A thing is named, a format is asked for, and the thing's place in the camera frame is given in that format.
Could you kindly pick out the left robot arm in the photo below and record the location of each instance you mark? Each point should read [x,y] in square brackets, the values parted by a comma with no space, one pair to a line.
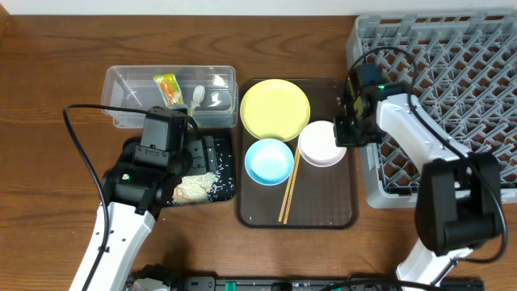
[119,232]

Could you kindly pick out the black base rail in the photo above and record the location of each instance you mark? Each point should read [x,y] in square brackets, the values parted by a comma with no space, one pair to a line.
[158,277]

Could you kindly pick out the blue bowl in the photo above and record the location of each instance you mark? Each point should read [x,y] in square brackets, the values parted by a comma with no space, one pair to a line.
[269,162]

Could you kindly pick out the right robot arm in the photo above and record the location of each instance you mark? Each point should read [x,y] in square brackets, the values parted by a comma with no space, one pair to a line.
[458,204]

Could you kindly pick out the grey dishwasher rack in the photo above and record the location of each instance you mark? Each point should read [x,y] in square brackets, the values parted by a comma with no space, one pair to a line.
[463,69]

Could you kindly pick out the wooden chopstick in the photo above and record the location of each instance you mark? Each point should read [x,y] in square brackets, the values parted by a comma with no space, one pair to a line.
[293,185]
[288,189]

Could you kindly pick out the black tray bin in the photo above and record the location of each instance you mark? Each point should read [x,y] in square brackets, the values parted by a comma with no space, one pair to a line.
[226,178]

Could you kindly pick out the white tissue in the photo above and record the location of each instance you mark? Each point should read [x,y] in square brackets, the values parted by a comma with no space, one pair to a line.
[197,97]

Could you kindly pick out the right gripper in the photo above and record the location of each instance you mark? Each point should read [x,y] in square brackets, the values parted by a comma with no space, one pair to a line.
[345,132]

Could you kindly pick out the yellow plate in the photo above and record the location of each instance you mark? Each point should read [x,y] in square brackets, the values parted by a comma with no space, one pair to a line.
[275,108]

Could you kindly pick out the clear plastic bin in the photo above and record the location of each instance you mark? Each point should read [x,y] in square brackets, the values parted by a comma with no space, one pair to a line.
[132,86]

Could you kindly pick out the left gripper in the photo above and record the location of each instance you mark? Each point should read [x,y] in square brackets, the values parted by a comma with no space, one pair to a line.
[208,155]

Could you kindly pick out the green snack wrapper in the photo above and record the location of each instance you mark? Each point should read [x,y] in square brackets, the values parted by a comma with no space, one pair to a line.
[170,89]

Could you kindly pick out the rice food waste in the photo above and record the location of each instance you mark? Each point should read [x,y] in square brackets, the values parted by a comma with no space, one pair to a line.
[204,182]

